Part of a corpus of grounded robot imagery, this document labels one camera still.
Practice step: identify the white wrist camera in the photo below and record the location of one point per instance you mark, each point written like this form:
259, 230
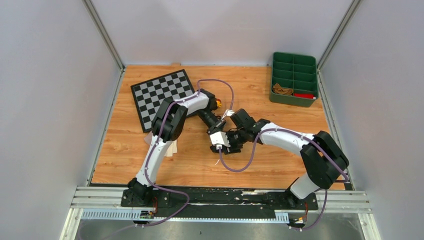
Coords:
227, 113
219, 139

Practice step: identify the aluminium front rail frame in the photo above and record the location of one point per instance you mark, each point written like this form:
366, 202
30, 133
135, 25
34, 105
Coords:
104, 203

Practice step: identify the left aluminium corner post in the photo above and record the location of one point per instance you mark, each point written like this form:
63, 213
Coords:
93, 13

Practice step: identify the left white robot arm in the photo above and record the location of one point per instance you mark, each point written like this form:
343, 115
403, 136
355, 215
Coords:
167, 126

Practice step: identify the black white chessboard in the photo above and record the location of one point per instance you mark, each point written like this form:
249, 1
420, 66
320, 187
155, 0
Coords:
149, 95

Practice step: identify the red item in tray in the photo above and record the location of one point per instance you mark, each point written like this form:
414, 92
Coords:
305, 95

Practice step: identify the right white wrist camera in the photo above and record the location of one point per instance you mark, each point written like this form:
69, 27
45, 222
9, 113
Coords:
219, 139

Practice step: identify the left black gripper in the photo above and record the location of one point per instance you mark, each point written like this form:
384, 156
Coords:
219, 126

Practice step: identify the aluminium corner post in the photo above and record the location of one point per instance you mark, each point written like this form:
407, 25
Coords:
93, 13
347, 17

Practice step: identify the pink underwear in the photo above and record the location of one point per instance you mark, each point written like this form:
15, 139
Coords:
170, 151

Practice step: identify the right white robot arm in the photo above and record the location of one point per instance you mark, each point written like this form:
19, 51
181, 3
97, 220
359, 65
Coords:
323, 159

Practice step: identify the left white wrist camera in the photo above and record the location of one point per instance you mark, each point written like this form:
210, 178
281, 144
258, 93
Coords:
227, 113

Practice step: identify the brown underwear white waistband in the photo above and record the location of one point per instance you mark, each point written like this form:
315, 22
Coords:
278, 89

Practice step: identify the yellow toy brick car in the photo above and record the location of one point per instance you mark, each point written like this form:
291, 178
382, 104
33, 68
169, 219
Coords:
218, 103

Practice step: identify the right aluminium corner post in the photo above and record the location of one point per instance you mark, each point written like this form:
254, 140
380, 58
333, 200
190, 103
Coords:
347, 17

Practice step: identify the black pinstriped underwear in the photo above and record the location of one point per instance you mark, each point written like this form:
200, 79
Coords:
215, 149

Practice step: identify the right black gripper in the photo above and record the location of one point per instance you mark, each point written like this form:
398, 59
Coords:
228, 135

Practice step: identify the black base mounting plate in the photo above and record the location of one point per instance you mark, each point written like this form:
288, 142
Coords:
276, 199

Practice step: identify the green compartment tray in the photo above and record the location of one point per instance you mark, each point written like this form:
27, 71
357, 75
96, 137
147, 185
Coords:
295, 71

